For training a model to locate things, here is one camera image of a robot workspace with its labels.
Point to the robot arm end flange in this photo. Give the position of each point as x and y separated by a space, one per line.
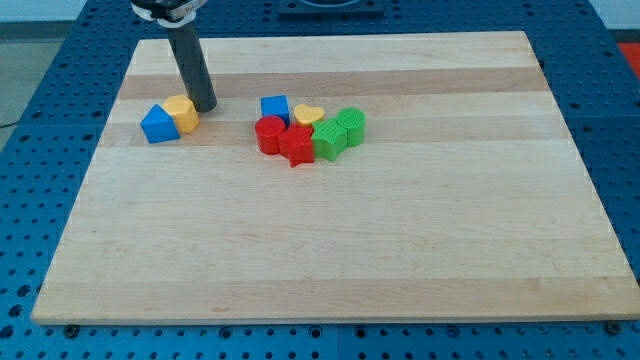
167 13

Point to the green star block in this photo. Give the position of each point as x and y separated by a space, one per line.
329 139

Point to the red star block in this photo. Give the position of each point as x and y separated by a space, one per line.
296 145

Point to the yellow heart block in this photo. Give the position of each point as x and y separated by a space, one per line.
306 115

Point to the green cylinder block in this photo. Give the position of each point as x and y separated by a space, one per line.
353 120

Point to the red cylinder block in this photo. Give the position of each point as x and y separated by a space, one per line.
267 130

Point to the blue cube block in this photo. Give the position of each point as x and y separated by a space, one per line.
276 106

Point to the wooden board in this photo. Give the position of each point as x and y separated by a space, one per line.
467 200

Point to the yellow hexagon block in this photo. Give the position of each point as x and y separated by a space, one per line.
183 112

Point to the blue triangular block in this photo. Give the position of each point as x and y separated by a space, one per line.
158 126

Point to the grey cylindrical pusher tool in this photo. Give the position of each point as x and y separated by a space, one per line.
185 44

